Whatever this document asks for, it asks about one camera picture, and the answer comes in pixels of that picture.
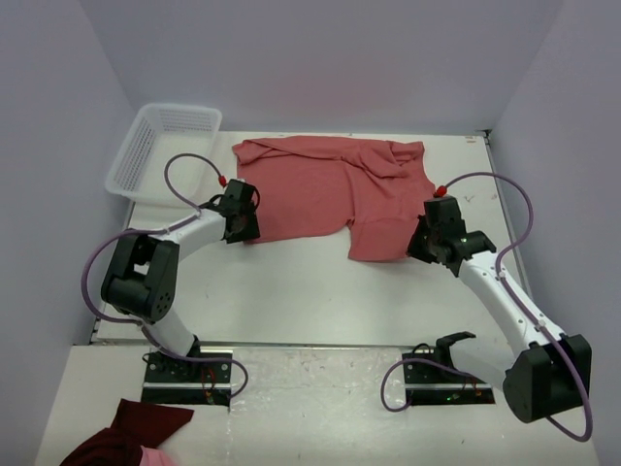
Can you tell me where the salmon red t-shirt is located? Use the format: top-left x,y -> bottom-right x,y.
232,136 -> 435,262

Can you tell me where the dark maroon t-shirt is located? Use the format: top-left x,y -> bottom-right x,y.
61,399 -> 194,466

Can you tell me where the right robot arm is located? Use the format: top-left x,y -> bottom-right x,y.
408,196 -> 592,423

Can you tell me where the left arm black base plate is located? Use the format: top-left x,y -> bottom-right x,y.
141,348 -> 233,408

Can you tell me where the pink cloth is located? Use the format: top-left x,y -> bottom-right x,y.
139,447 -> 177,466

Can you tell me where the white plastic laundry basket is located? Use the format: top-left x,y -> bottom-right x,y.
105,103 -> 222,208

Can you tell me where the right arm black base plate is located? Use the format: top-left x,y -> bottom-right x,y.
403,362 -> 495,407

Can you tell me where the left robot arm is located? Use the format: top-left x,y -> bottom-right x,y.
101,180 -> 260,382

